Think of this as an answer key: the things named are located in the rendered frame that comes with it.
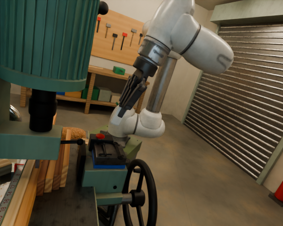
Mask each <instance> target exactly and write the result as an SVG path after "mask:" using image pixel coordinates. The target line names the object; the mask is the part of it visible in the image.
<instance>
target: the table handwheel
mask: <svg viewBox="0 0 283 226"><path fill-rule="evenodd" d="M136 166H139V167H140V168H141V171H140V176H139V180H138V184H137V189H136V190H131V191H130V192H129V193H128V188H129V181H130V177H131V174H132V171H133V169H134V168H135V167H136ZM144 176H145V179H146V184H147V190H148V199H149V211H148V220H147V225H146V226H156V221H157V212H158V201H157V191H156V186H155V181H154V178H153V175H152V172H151V170H150V168H149V166H148V165H147V164H146V163H145V162H144V161H143V160H141V159H134V160H133V161H131V162H130V165H129V168H128V172H127V176H126V180H125V183H124V188H123V192H122V196H123V198H122V202H121V204H122V208H123V216H124V222H125V226H133V224H132V221H131V217H130V212H129V205H128V204H130V206H131V207H136V209H137V215H138V220H139V226H144V222H143V217H142V210H141V207H142V206H143V205H144V203H145V200H146V197H145V193H144V191H143V190H142V189H141V188H142V182H143V178H144ZM109 205H120V204H107V205H97V207H98V206H109Z"/></svg>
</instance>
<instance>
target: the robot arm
mask: <svg viewBox="0 0 283 226"><path fill-rule="evenodd" d="M194 13H195V0H164V1H163V2H162V4H161V5H160V6H159V7H158V8H157V10H156V12H155V13H154V15H153V17H152V19H151V20H148V21H146V22H145V23H144V25H143V27H142V35H143V37H144V39H143V42H142V43H141V45H140V47H139V50H138V51H137V53H138V54H139V55H140V56H138V57H137V58H136V60H135V62H134V64H133V67H134V68H136V71H135V72H134V73H133V74H132V76H131V75H129V77H128V80H127V83H126V85H125V87H124V90H123V92H122V94H121V97H120V99H119V101H120V103H119V105H118V106H116V108H115V109H114V111H113V112H112V114H111V117H110V120H109V125H108V130H102V129H101V130H100V133H101V134H103V135H111V136H112V137H113V140H114V142H117V143H119V144H121V145H122V148H125V145H126V143H127V142H128V140H129V139H130V138H131V137H130V136H129V135H131V134H133V135H137V136H141V137H145V138H158V137H160V136H162V135H163V133H164V130H165V123H164V121H163V120H162V115H161V112H160V109H161V106H162V103H163V100H164V97H165V95H166V92H167V89H168V86H169V83H170V81H171V78H172V74H173V72H174V69H175V66H176V63H177V60H178V59H180V58H181V57H184V59H185V60H186V61H187V62H188V63H190V64H191V65H193V66H194V67H196V68H197V69H199V70H202V71H204V72H206V73H209V74H221V73H224V72H225V71H227V70H228V69H229V67H230V66H231V65H232V63H233V60H234V53H233V51H232V49H231V47H230V46H229V44H228V43H227V42H226V41H225V40H223V39H222V38H221V37H220V36H218V35H217V34H215V33H214V32H212V31H211V30H209V29H208V28H205V27H203V26H202V25H200V24H199V23H198V22H197V21H196V20H195V19H194V17H193V15H194ZM157 66H159V68H158V67H157ZM157 70H158V71H157ZM156 71H157V74H156V77H155V81H154V84H153V87H152V90H151V93H150V97H149V100H148V103H147V106H146V107H145V108H144V109H142V111H141V112H140V114H137V113H135V110H134V108H133V106H134V105H135V103H136V102H137V100H138V99H139V97H140V96H141V95H142V93H143V92H144V91H145V90H146V89H147V86H145V83H146V81H147V78H148V76H150V77H153V76H154V74H155V73H156Z"/></svg>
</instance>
